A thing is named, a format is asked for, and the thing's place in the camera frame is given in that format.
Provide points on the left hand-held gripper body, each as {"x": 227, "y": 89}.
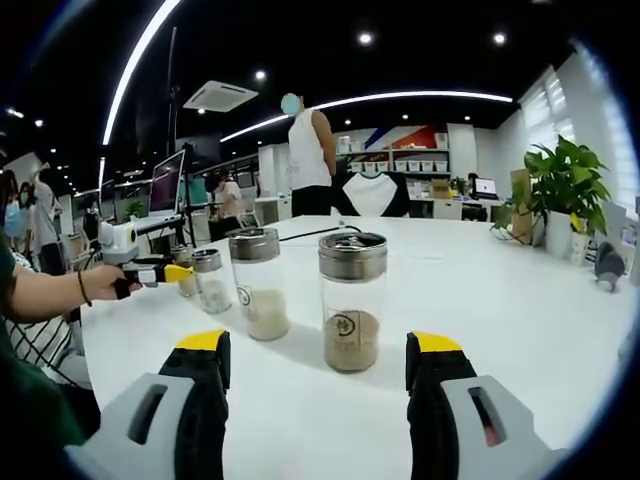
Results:
{"x": 119, "y": 240}

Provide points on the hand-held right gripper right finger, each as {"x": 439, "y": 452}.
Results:
{"x": 435, "y": 370}

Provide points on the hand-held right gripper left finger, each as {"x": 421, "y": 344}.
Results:
{"x": 200, "y": 380}

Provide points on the small seasoning bottle beige powder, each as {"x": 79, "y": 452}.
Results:
{"x": 189, "y": 290}

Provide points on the small seasoning bottle white granules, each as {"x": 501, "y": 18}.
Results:
{"x": 215, "y": 300}

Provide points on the tall seasoning bottle brown powder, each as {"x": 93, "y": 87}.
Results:
{"x": 352, "y": 345}

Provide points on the tall seasoning bottle white powder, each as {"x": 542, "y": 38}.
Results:
{"x": 267, "y": 315}

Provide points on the person's left hand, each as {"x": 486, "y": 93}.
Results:
{"x": 102, "y": 285}

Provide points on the leafy office plant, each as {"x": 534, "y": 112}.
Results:
{"x": 133, "y": 210}

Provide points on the black laptop stand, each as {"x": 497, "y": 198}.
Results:
{"x": 165, "y": 231}

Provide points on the white laptop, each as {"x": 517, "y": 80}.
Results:
{"x": 167, "y": 182}

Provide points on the teal panel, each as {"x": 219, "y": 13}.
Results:
{"x": 197, "y": 191}

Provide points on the long ceiling light strip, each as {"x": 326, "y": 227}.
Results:
{"x": 450, "y": 93}
{"x": 106, "y": 132}

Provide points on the white office desk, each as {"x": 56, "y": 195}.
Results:
{"x": 270, "y": 210}

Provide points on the black display screen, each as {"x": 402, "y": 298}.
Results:
{"x": 205, "y": 150}

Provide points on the striped cloth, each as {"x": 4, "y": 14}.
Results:
{"x": 35, "y": 345}

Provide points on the tall black pole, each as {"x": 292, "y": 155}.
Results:
{"x": 172, "y": 100}

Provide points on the ceiling air conditioner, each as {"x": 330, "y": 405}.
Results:
{"x": 220, "y": 96}

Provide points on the small brown carton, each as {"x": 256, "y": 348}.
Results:
{"x": 440, "y": 189}

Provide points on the small green plant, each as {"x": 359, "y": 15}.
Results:
{"x": 458, "y": 186}

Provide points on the tall brown cardboard box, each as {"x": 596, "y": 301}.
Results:
{"x": 521, "y": 205}

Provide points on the small white patterned pot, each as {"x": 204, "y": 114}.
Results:
{"x": 580, "y": 250}

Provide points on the computer monitor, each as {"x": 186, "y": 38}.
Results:
{"x": 485, "y": 187}

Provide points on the grey figurine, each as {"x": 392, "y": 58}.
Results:
{"x": 610, "y": 267}

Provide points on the row of white storage bins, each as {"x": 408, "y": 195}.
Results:
{"x": 410, "y": 166}

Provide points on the grey storage shelf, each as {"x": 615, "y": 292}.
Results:
{"x": 420, "y": 150}

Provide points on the potted green plant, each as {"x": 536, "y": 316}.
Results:
{"x": 570, "y": 170}

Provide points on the white window blind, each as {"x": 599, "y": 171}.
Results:
{"x": 610, "y": 125}
{"x": 547, "y": 107}

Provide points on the round ceiling spotlights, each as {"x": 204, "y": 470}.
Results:
{"x": 365, "y": 37}

